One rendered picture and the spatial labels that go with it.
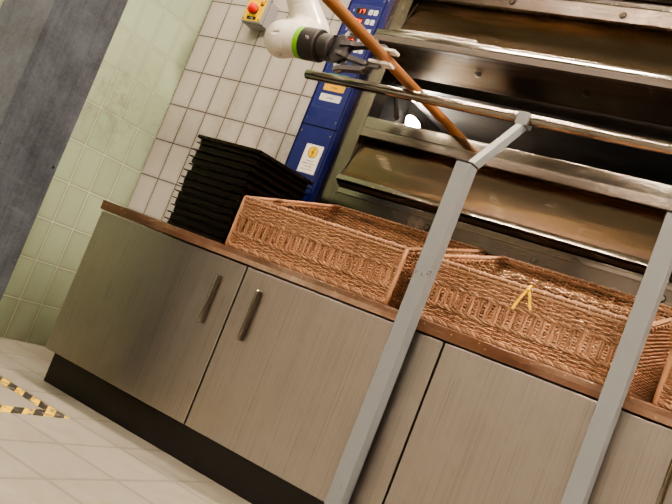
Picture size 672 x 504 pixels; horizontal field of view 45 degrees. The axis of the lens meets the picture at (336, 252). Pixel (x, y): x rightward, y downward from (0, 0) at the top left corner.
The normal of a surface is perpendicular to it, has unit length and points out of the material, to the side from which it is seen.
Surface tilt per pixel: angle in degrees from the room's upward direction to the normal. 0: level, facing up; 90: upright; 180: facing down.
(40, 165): 90
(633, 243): 70
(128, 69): 90
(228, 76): 90
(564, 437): 90
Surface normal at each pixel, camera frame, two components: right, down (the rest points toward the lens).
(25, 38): -0.47, -0.25
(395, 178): -0.33, -0.55
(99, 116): 0.80, 0.28
